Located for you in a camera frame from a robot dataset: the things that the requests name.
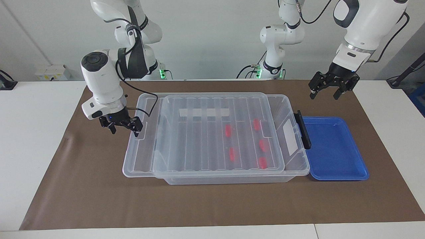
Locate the black cable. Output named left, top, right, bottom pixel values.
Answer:
left=368, top=12, right=411, bottom=63
left=115, top=25, right=159, bottom=118
left=297, top=0, right=333, bottom=25
left=236, top=64, right=266, bottom=79

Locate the clear plastic storage box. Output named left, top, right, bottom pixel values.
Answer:
left=122, top=92, right=310, bottom=186

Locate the white wall socket box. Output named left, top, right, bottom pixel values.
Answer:
left=35, top=64, right=72, bottom=81

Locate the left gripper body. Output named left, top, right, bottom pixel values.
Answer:
left=327, top=62, right=359, bottom=83

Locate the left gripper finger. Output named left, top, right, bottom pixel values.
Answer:
left=308, top=71, right=333, bottom=100
left=333, top=75, right=361, bottom=100

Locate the black box latch handle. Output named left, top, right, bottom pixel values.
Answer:
left=294, top=110, right=312, bottom=150

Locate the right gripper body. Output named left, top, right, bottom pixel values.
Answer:
left=99, top=108, right=132, bottom=128

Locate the clear plastic box lid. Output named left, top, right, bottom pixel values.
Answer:
left=152, top=94, right=286, bottom=180

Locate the blue plastic tray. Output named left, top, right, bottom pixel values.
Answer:
left=300, top=116, right=370, bottom=182

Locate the black stand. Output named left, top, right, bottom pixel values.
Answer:
left=386, top=52, right=425, bottom=89
left=0, top=69, right=18, bottom=91

